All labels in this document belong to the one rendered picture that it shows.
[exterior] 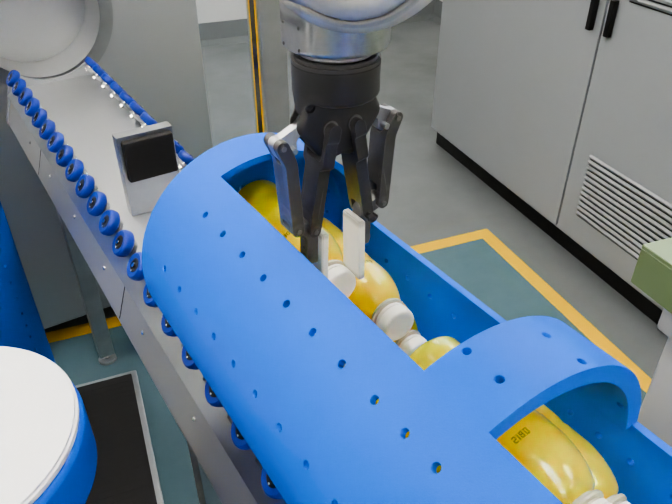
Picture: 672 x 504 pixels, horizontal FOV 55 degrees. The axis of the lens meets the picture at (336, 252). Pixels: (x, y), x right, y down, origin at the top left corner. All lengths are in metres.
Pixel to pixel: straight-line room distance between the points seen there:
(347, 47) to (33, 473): 0.48
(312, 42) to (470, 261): 2.25
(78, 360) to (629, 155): 2.01
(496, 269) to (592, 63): 0.84
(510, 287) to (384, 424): 2.17
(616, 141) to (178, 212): 1.99
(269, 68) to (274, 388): 0.96
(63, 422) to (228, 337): 0.21
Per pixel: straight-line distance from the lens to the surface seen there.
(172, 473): 1.98
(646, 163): 2.43
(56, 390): 0.77
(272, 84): 1.42
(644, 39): 2.40
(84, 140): 1.57
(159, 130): 1.19
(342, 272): 0.66
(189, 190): 0.72
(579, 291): 2.67
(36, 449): 0.72
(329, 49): 0.51
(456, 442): 0.44
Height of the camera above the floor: 1.55
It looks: 35 degrees down
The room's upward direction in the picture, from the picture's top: straight up
